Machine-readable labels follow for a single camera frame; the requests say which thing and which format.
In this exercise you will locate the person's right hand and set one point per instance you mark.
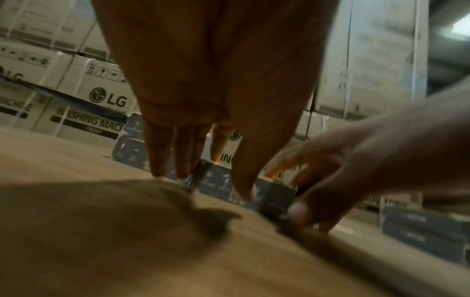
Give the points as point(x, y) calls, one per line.
point(385, 156)

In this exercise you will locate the person's left hand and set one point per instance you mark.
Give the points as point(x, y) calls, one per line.
point(220, 58)

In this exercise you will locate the yellow box back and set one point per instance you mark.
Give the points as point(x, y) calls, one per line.
point(422, 220)

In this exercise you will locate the yellow box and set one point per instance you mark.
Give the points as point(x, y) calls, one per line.
point(422, 246)
point(422, 220)
point(215, 181)

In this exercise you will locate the group of yellow boxes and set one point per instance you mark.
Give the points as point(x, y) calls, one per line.
point(128, 150)

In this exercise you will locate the stack of large printed cartons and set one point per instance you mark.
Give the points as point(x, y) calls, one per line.
point(378, 58)

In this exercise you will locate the black stretch wrap band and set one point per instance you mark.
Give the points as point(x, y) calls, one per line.
point(73, 100)

